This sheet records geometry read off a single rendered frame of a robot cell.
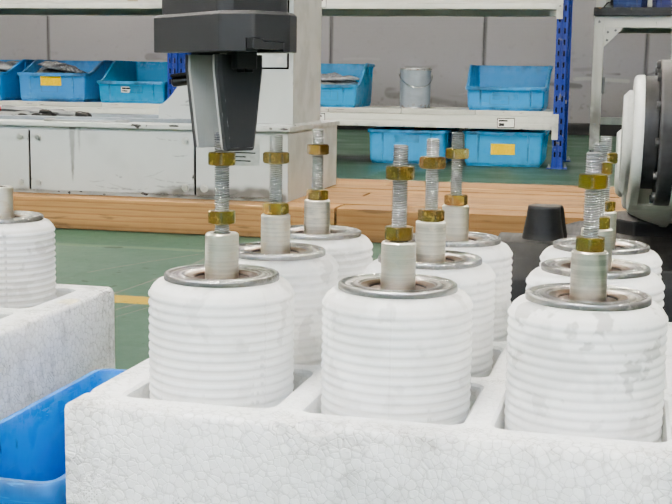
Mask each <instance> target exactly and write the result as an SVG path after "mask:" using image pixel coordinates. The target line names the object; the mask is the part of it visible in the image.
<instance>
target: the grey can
mask: <svg viewBox="0 0 672 504"><path fill-rule="evenodd" d="M399 77H400V107H399V108H412V109H430V89H431V81H432V79H431V77H432V78H433V76H432V73H431V68H400V72H399Z"/></svg>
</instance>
